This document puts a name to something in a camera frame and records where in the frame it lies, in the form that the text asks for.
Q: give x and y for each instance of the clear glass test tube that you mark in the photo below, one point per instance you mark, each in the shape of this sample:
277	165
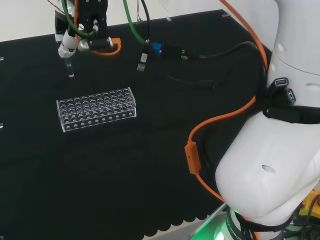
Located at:
68	66

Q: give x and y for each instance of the black bench cloth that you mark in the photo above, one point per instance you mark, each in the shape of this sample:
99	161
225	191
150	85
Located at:
112	175

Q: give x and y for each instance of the yellow stop button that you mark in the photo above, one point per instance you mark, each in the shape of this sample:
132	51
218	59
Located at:
311	202

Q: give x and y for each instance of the blue connector block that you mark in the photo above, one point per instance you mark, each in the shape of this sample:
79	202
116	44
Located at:
156	48

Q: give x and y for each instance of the black adapter box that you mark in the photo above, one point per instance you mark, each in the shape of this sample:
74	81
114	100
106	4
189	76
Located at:
175	51

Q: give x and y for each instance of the black USB hub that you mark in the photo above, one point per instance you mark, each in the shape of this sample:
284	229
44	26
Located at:
283	87

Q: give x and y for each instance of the clear plastic test tube rack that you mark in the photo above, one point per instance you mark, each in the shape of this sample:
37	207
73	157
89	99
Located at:
97	110

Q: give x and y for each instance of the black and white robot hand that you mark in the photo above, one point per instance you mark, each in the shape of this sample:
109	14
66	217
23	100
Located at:
93	15

